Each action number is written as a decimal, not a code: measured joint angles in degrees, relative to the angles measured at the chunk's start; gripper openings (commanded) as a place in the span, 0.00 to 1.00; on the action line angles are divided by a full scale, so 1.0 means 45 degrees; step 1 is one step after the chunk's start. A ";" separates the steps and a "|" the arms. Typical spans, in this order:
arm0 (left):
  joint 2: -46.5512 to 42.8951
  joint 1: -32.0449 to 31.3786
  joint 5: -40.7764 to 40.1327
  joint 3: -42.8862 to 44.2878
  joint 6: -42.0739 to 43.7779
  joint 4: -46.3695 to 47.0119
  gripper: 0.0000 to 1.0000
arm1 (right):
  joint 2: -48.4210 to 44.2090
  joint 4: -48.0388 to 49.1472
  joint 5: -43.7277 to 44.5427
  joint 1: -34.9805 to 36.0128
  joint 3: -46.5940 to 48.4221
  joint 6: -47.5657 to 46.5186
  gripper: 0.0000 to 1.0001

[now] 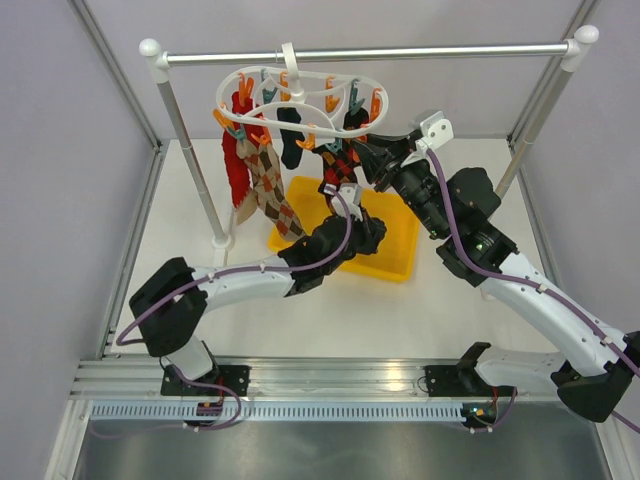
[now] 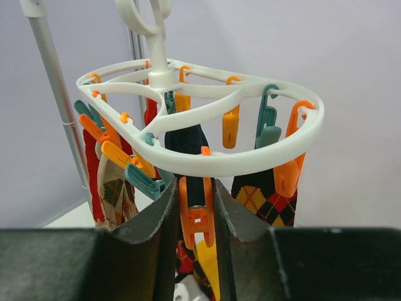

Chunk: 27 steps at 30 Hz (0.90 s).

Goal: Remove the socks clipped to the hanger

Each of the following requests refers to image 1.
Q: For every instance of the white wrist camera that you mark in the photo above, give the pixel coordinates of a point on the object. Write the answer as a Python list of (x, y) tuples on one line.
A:
[(434, 131), (344, 200)]

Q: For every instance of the beige argyle sock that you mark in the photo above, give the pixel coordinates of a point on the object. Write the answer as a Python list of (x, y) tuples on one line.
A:
[(245, 200)]

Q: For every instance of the white sock hanger frame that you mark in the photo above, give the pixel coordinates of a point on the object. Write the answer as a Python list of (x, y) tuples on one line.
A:
[(321, 99)]

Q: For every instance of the silver clothes rail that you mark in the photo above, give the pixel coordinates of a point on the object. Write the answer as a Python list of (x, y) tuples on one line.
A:
[(571, 50)]

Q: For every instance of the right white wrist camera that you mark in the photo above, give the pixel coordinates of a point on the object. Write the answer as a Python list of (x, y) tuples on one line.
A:
[(434, 131)]

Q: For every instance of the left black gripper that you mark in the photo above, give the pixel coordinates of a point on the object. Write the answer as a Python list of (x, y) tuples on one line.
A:
[(371, 232)]

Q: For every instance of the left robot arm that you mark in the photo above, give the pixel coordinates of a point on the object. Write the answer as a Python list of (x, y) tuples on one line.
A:
[(168, 307)]

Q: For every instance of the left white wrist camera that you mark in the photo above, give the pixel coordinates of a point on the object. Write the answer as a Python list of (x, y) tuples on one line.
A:
[(344, 200)]

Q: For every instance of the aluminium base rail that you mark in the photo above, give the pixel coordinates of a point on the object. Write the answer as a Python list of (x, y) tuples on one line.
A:
[(135, 377)]

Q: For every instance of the brown argyle sock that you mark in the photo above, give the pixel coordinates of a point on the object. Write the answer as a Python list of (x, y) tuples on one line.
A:
[(265, 171)]

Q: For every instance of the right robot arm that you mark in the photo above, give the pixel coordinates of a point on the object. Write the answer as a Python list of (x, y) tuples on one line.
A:
[(593, 365)]

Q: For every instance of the black sock at rear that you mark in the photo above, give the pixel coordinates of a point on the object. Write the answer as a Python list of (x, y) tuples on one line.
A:
[(356, 120)]

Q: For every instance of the yellow plastic tray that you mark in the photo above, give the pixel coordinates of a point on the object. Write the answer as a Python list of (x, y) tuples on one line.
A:
[(394, 258)]

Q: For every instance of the dark argyle sock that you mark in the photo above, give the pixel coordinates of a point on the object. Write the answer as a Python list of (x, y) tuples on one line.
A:
[(338, 168)]

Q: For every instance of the white slotted cable duct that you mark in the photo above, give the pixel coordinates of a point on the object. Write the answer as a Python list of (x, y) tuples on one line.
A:
[(281, 411)]

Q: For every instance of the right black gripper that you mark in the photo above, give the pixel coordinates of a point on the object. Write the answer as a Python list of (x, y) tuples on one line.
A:
[(372, 158)]

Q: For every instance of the small navy sock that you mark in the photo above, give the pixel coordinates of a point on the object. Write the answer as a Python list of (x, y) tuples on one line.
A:
[(292, 152)]

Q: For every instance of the red sock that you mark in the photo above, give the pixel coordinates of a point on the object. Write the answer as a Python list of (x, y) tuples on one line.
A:
[(236, 169)]

